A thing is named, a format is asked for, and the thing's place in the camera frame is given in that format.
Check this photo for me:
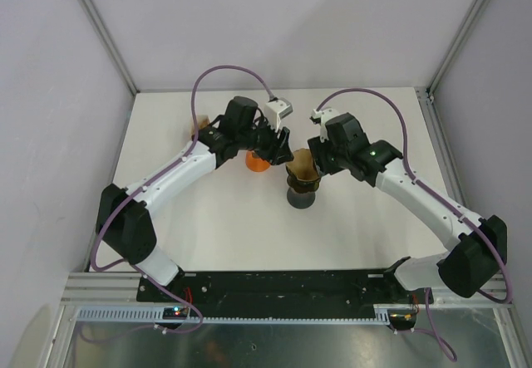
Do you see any aluminium frame rail left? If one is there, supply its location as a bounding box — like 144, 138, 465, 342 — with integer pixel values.
77, 0, 139, 96

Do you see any green glass coffee dripper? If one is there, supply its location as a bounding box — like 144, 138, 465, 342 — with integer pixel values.
285, 164, 321, 194

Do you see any brown paper coffee filter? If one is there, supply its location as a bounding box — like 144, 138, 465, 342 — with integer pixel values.
286, 148, 320, 182

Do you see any grey slotted cable duct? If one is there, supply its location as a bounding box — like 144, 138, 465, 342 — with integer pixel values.
76, 306, 390, 326

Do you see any aluminium frame rail right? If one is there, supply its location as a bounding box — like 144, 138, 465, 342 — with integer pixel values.
426, 0, 490, 96

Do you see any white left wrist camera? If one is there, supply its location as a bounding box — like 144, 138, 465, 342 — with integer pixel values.
263, 98, 293, 132

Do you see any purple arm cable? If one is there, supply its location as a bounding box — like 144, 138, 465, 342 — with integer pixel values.
78, 65, 275, 338
315, 88, 515, 363

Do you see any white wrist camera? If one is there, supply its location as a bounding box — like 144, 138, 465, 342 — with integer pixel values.
263, 98, 293, 132
310, 108, 340, 143

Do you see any aluminium frame rail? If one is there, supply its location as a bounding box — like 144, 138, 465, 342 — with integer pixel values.
77, 0, 139, 96
426, 0, 490, 96

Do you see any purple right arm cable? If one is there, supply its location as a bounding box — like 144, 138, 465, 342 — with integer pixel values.
315, 88, 515, 363

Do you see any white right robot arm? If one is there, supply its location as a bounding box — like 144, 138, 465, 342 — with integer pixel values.
308, 109, 507, 302

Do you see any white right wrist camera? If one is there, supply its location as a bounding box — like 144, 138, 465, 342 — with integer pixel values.
310, 108, 340, 143

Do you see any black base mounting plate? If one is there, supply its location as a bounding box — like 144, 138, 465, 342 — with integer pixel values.
136, 268, 432, 318

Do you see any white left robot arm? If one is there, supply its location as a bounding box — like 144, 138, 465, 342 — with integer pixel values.
96, 96, 293, 302

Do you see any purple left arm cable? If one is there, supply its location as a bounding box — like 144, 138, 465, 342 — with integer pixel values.
78, 65, 275, 338

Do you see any orange liquid glass beaker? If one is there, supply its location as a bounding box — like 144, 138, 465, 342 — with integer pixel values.
245, 151, 270, 173

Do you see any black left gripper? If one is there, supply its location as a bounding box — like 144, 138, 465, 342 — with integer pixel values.
237, 114, 293, 166

